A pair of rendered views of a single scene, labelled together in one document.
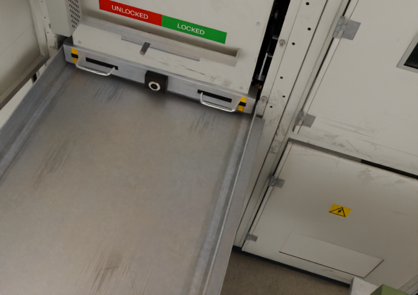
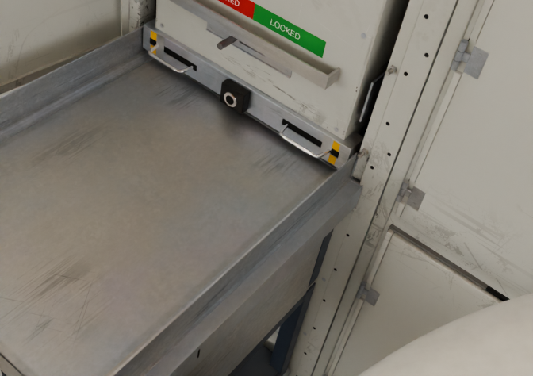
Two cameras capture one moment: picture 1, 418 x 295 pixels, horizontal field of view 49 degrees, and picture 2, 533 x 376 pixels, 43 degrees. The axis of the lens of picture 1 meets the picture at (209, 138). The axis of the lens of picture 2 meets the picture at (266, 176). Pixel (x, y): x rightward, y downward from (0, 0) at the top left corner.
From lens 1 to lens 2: 0.36 m
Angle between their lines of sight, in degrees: 17
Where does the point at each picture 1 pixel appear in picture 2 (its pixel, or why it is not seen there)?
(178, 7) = not seen: outside the picture
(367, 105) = (495, 189)
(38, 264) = not seen: outside the picture
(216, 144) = (279, 192)
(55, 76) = (123, 61)
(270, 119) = (370, 187)
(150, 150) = (189, 171)
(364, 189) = not seen: hidden behind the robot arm
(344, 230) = not seen: outside the picture
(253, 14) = (359, 20)
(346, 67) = (468, 120)
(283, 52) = (393, 86)
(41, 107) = (88, 86)
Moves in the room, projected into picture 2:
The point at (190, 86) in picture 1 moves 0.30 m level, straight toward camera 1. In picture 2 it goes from (274, 113) to (197, 206)
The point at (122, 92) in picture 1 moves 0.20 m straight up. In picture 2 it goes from (193, 100) to (200, 18)
